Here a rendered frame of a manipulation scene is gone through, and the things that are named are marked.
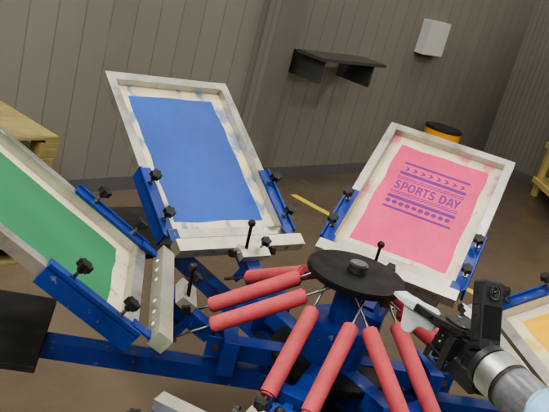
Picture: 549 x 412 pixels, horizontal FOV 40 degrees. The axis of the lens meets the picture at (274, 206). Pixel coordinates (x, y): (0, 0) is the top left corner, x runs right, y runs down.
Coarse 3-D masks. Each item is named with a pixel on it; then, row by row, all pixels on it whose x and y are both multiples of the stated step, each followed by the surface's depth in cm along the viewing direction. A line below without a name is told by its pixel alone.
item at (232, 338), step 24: (288, 312) 269; (216, 336) 229; (240, 336) 238; (216, 360) 233; (240, 360) 235; (264, 360) 236; (288, 384) 213; (312, 384) 222; (360, 384) 229; (408, 384) 245; (432, 384) 240; (360, 408) 227; (384, 408) 220; (408, 408) 217
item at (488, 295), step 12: (480, 288) 120; (492, 288) 120; (480, 300) 120; (492, 300) 120; (480, 312) 119; (492, 312) 120; (480, 324) 119; (492, 324) 120; (480, 336) 118; (492, 336) 119; (480, 348) 118
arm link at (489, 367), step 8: (496, 352) 115; (504, 352) 115; (480, 360) 116; (488, 360) 114; (496, 360) 114; (504, 360) 113; (512, 360) 113; (480, 368) 114; (488, 368) 113; (496, 368) 113; (504, 368) 112; (480, 376) 114; (488, 376) 113; (496, 376) 119; (480, 384) 114; (488, 384) 112; (488, 392) 113
